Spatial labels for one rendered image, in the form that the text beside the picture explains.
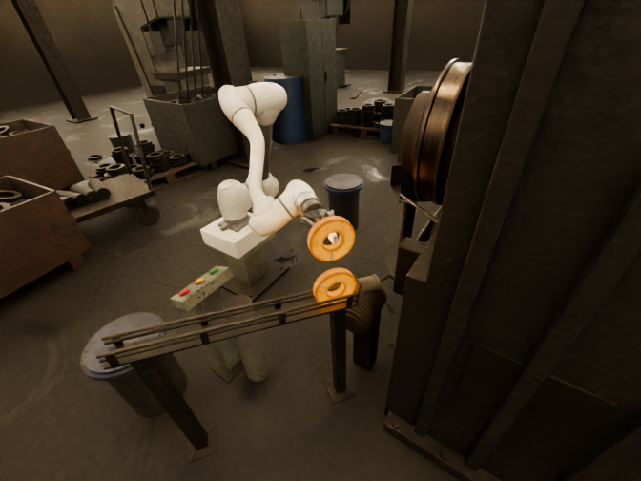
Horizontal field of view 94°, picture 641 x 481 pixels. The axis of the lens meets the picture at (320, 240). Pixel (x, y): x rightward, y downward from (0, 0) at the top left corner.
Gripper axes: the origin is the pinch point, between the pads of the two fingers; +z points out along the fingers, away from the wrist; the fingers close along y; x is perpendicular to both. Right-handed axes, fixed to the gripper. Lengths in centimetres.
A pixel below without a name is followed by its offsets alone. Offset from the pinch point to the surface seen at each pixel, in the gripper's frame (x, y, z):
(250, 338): -56, 34, -20
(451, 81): 39, -41, -3
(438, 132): 27.0, -33.5, 2.9
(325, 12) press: 112, -293, -747
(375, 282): -23.9, -15.2, 2.6
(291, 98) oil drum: -10, -88, -368
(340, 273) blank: -14.5, -1.5, 2.6
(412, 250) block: -12.6, -28.8, 4.0
